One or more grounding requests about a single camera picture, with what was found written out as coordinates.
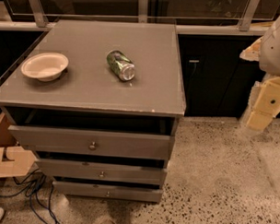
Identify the metal glass railing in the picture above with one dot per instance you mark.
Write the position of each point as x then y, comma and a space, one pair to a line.
197, 17

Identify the wooden furniture piece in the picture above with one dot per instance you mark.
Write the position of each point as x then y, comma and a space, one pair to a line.
14, 160

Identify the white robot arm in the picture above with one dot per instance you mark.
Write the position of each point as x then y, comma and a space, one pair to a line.
266, 51

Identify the grey middle drawer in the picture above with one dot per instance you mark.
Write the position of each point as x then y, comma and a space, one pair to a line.
102, 171

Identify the grey top drawer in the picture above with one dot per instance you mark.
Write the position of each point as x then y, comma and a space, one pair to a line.
96, 143

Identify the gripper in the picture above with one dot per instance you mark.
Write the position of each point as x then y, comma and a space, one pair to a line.
276, 49

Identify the white paper bowl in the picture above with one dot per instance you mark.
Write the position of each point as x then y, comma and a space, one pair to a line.
45, 66

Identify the grey drawer cabinet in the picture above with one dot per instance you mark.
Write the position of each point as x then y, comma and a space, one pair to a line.
90, 96

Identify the green soda can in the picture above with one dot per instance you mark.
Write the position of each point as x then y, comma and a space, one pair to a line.
120, 65

